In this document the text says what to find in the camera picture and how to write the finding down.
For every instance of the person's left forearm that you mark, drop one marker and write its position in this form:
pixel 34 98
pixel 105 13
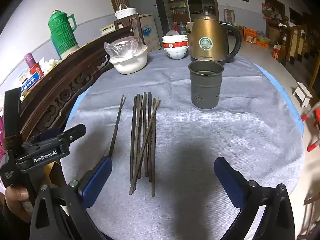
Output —
pixel 10 227

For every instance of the carved wooden chair back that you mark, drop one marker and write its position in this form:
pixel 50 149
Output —
pixel 75 80

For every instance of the maroon bottle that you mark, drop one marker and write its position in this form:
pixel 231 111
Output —
pixel 30 60

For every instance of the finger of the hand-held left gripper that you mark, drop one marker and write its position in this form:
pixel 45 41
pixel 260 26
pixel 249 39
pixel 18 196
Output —
pixel 75 131

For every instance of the blue packet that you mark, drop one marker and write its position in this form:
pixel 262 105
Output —
pixel 28 83

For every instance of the white lidded pot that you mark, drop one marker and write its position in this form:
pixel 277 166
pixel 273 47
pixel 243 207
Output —
pixel 126 12

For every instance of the clear plastic bag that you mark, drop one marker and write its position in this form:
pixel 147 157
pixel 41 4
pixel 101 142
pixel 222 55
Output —
pixel 122 45

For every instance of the light wooden chair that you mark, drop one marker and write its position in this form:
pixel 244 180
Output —
pixel 228 15

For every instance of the green thermos flask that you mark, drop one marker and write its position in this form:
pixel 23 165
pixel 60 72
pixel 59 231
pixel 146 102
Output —
pixel 62 35

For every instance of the grey metal chopstick holder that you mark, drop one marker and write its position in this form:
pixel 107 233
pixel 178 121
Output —
pixel 205 90

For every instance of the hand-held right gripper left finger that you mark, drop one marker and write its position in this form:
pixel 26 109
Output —
pixel 98 177

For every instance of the red and white metal frame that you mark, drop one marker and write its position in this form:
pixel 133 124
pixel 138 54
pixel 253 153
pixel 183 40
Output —
pixel 313 143

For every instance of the small white stool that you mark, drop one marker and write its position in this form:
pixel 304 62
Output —
pixel 302 92

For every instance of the black kettle base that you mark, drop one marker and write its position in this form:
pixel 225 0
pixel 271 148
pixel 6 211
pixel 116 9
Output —
pixel 227 60

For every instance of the gold electric kettle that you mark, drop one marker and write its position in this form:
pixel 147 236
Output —
pixel 210 42

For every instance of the red box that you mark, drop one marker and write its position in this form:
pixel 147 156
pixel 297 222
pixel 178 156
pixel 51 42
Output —
pixel 37 71

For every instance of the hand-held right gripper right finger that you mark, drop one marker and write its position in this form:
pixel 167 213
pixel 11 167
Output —
pixel 226 177

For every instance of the white bowl with small print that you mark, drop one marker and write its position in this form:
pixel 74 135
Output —
pixel 176 53

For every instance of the person's left hand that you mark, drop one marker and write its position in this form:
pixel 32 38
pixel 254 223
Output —
pixel 16 202

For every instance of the white plastic basin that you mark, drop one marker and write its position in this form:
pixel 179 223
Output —
pixel 130 66

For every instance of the shelf with goods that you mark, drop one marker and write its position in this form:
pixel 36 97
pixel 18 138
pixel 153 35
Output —
pixel 177 2

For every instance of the wooden cabinet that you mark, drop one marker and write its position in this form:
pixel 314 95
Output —
pixel 300 45

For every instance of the white round dish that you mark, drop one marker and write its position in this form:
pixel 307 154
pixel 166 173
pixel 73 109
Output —
pixel 172 33

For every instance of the orange cardboard box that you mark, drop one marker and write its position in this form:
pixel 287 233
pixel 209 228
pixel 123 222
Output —
pixel 250 33

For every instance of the brown wooden chair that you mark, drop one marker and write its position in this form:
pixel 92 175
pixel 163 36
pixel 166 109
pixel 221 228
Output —
pixel 135 25

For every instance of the pile of dark chopsticks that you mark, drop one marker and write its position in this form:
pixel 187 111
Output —
pixel 144 130

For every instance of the red and white bowl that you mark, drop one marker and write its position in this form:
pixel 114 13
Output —
pixel 175 45

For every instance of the plain white bowl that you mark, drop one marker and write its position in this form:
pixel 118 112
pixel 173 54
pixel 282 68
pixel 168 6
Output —
pixel 175 38

